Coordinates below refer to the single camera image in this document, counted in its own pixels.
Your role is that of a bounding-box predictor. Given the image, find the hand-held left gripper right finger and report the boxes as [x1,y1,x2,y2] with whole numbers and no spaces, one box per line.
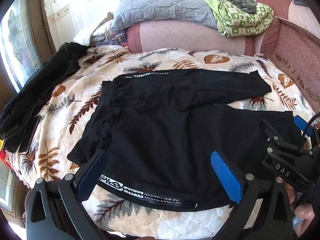
[211,150,294,240]

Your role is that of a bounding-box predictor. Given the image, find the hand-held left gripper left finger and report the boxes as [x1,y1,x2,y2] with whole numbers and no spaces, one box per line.
[26,149,110,240]

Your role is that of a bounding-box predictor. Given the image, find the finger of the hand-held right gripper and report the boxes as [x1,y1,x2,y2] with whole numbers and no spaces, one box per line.
[294,116,314,138]
[260,119,303,155]

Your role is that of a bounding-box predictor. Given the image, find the black pants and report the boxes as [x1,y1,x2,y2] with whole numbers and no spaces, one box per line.
[67,69,304,208]

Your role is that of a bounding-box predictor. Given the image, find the person's right hand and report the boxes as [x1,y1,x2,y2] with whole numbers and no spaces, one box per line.
[287,187,318,228]

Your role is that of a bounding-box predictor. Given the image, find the leaf print blanket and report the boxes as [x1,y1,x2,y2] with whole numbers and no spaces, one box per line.
[5,47,317,235]

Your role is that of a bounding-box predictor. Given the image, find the black jacket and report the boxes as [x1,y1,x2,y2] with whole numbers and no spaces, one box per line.
[0,42,88,154]

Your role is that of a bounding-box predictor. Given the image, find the green patterned blanket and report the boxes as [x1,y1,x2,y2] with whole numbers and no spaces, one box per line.
[194,0,275,37]

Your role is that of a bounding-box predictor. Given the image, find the pink sofa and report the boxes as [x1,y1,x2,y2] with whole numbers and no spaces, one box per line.
[126,0,320,100]

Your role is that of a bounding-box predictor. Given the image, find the colourful packets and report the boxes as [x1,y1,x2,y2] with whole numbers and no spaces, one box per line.
[106,35,128,47]

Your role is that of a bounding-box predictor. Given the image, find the white cloth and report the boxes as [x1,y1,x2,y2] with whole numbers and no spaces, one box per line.
[74,12,115,47]

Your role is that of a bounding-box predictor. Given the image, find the dark grey cloth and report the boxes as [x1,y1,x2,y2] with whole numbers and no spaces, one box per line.
[217,0,258,14]

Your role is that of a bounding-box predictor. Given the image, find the stained glass window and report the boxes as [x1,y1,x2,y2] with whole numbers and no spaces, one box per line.
[0,0,43,93]

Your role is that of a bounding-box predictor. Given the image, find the grey quilted pillow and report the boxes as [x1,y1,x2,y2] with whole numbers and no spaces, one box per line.
[110,0,220,30]

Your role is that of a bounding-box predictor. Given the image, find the black cable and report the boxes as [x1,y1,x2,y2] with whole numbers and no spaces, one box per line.
[299,112,320,153]

